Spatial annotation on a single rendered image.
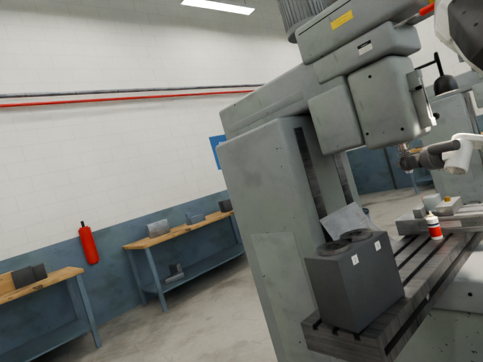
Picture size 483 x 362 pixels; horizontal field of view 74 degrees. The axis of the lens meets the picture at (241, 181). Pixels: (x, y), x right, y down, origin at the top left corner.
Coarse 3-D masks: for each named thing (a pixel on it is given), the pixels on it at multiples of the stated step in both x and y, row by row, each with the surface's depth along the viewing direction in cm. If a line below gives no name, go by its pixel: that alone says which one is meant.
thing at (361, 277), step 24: (336, 240) 95; (360, 240) 87; (384, 240) 88; (312, 264) 85; (336, 264) 78; (360, 264) 82; (384, 264) 87; (336, 288) 80; (360, 288) 81; (384, 288) 85; (336, 312) 82; (360, 312) 79
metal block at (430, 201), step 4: (428, 196) 136; (432, 196) 134; (436, 196) 133; (440, 196) 135; (424, 200) 135; (428, 200) 134; (432, 200) 133; (436, 200) 132; (440, 200) 134; (424, 204) 136; (428, 204) 134; (432, 204) 133; (436, 204) 132; (428, 208) 135; (432, 208) 134
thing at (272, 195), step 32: (256, 128) 151; (288, 128) 143; (224, 160) 173; (256, 160) 155; (288, 160) 141; (320, 160) 153; (256, 192) 160; (288, 192) 145; (320, 192) 148; (352, 192) 166; (256, 224) 166; (288, 224) 149; (320, 224) 145; (256, 256) 171; (288, 256) 153; (288, 288) 158; (288, 320) 163; (288, 352) 169
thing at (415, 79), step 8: (416, 72) 115; (408, 80) 118; (416, 80) 116; (424, 88) 116; (416, 96) 117; (424, 96) 116; (416, 104) 118; (424, 104) 116; (424, 112) 116; (424, 120) 117; (432, 120) 116; (424, 128) 118
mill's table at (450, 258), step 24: (408, 240) 133; (432, 240) 125; (456, 240) 118; (480, 240) 131; (408, 264) 109; (432, 264) 104; (456, 264) 111; (408, 288) 93; (432, 288) 96; (384, 312) 84; (408, 312) 85; (312, 336) 89; (336, 336) 83; (360, 336) 77; (384, 336) 76; (408, 336) 83; (360, 360) 79; (384, 360) 74
